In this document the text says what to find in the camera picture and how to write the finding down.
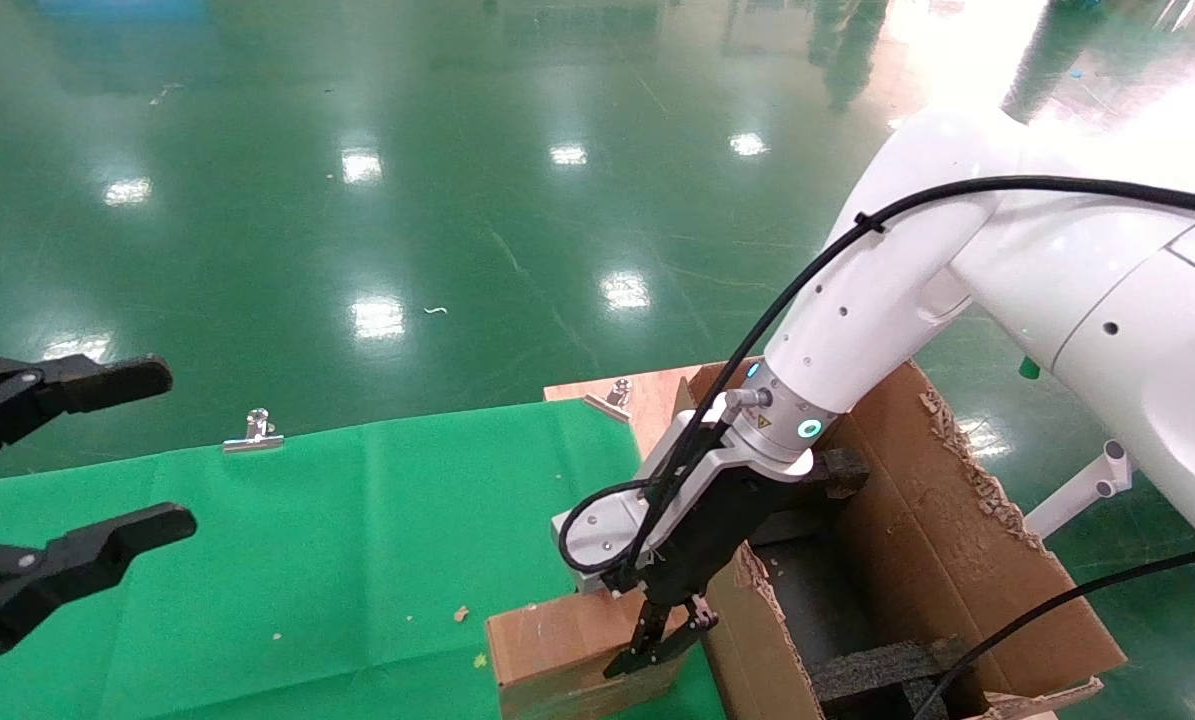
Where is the black foam insert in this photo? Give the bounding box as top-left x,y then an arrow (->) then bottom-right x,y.
810,637 -> 973,720
747,448 -> 871,547

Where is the brown cardboard box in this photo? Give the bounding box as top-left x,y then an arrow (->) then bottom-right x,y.
485,588 -> 704,720

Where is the green tablecloth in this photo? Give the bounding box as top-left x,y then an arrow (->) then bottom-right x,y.
0,400 -> 728,720

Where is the white tubular frame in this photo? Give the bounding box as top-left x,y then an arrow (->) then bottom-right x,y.
1021,439 -> 1134,542

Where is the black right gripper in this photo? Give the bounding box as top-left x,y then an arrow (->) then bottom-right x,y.
602,465 -> 790,680

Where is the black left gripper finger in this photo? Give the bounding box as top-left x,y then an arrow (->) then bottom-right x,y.
0,354 -> 174,477
0,502 -> 199,667

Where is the large open cardboard carton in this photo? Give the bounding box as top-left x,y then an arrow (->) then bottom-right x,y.
672,358 -> 1128,720

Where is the black cable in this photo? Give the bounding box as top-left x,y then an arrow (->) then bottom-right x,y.
912,547 -> 1195,720
557,175 -> 1195,578

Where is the silver binder clip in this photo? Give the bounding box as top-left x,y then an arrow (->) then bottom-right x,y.
583,377 -> 634,424
222,407 -> 286,455

